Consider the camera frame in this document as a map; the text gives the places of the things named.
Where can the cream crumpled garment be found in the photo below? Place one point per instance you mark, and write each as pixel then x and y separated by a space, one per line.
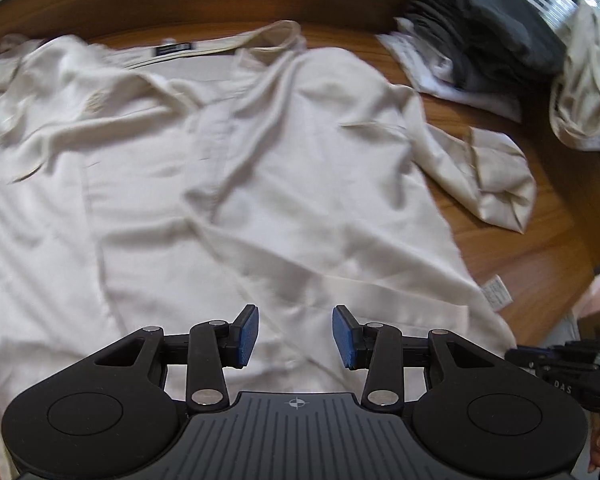
pixel 590 85

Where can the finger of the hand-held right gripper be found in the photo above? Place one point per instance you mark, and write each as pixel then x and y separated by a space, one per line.
pixel 540 354
pixel 570 369

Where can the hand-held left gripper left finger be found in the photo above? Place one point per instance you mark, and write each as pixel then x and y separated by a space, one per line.
pixel 247 335

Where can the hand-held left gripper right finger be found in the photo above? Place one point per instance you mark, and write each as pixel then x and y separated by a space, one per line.
pixel 342 335

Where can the cream satin shirt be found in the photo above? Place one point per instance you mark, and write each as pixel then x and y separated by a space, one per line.
pixel 230 185

